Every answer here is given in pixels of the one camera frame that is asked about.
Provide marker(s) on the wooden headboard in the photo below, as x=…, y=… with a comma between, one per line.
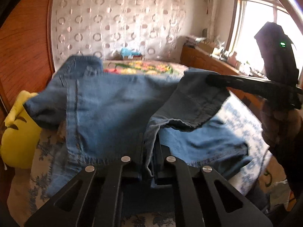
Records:
x=26, y=52

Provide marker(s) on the blue denim pants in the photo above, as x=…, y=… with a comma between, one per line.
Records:
x=113, y=113

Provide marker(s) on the beige open box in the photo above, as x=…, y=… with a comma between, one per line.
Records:
x=205, y=47

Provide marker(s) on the yellow plush toy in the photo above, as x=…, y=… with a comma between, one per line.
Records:
x=19, y=141

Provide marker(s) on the person's right hand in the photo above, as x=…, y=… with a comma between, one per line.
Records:
x=277, y=125

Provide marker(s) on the white lace curtain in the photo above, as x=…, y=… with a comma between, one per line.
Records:
x=214, y=9

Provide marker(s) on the small cardboard box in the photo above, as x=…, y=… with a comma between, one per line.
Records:
x=136, y=57

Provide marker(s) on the floral blanket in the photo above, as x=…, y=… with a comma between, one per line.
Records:
x=146, y=67

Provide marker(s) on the blue floral bedsheet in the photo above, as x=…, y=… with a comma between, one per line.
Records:
x=241, y=127

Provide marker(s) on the wooden cabinet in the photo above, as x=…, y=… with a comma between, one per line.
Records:
x=208, y=63

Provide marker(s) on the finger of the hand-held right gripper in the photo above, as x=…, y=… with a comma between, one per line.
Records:
x=248, y=84

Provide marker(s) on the circle pattern sheer curtain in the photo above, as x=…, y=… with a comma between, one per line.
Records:
x=118, y=23

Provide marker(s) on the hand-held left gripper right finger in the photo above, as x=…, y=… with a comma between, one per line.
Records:
x=180, y=177

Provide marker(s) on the window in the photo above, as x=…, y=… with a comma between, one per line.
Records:
x=255, y=33

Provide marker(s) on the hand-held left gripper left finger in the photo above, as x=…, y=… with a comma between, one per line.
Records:
x=113, y=177

